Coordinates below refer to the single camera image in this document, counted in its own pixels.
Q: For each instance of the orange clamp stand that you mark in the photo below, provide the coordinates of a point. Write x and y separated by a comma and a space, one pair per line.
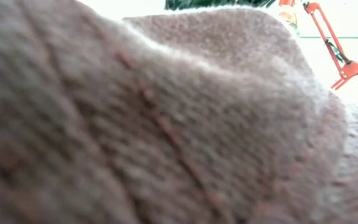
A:
348, 70

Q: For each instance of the dark green cap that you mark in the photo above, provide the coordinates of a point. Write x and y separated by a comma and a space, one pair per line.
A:
216, 3

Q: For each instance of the pink knitted cloth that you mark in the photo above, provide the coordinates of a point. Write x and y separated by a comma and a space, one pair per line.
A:
154, 130

